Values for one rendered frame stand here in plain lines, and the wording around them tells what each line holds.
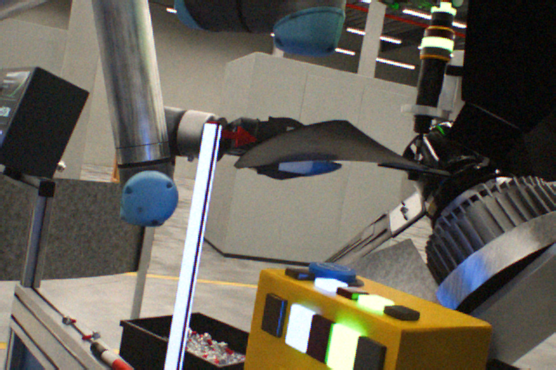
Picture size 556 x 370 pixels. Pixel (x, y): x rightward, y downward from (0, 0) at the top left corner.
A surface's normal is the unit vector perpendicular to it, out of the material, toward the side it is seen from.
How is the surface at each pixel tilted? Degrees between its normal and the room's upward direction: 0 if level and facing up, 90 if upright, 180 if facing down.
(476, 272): 84
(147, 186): 90
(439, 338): 90
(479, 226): 70
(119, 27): 92
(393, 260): 55
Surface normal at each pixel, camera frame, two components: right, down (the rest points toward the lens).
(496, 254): -0.54, -0.35
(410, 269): -0.15, -0.56
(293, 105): 0.31, 0.11
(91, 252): 0.84, 0.17
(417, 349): 0.59, 0.15
